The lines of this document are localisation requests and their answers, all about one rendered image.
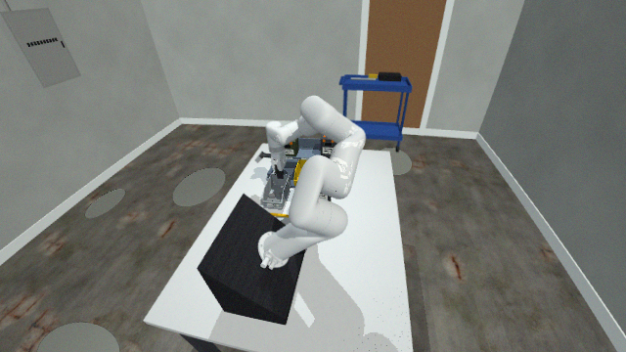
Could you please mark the yellow open bin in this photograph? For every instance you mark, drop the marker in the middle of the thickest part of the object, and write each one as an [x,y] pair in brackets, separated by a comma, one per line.
[298,169]

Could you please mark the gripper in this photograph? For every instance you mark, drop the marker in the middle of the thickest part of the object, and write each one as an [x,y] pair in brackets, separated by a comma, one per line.
[278,162]

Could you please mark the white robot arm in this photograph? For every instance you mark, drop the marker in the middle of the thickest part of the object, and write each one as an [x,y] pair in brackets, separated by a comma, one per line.
[332,176]

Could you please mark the olive green case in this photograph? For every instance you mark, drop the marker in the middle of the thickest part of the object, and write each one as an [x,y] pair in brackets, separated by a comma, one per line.
[292,148]

